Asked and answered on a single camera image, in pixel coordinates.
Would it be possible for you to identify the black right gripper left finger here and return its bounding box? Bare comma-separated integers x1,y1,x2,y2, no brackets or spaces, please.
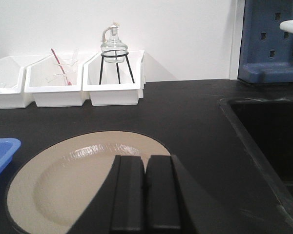
68,156,145,234

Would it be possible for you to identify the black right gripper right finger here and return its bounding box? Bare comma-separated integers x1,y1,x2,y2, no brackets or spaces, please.
145,154,281,234

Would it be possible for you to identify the beige plate with black rim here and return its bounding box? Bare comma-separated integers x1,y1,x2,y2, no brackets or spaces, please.
6,131,169,234

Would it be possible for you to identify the blue plastic tray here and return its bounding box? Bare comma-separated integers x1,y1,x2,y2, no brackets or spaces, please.
0,138,21,174

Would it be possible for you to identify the black lab sink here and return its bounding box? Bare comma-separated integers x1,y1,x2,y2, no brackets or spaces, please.
219,98,293,230

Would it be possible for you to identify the right white storage bin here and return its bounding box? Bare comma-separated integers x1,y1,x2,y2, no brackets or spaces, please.
83,50,146,106

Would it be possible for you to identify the white storage bin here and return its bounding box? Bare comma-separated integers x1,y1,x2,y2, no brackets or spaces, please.
24,52,95,107
83,50,146,106
0,55,47,109

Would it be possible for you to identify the middle white storage bin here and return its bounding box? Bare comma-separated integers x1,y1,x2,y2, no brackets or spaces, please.
24,52,95,107

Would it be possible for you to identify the glass alcohol lamp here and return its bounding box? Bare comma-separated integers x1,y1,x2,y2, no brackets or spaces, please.
101,22,128,63

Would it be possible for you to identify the left white storage bin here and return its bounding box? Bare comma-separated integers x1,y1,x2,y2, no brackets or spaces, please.
0,55,47,109

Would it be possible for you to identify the blue pegboard drying rack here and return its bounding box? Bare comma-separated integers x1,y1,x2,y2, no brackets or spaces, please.
238,0,293,84

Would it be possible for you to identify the black wire tripod stand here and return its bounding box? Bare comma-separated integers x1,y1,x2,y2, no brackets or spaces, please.
99,51,135,85

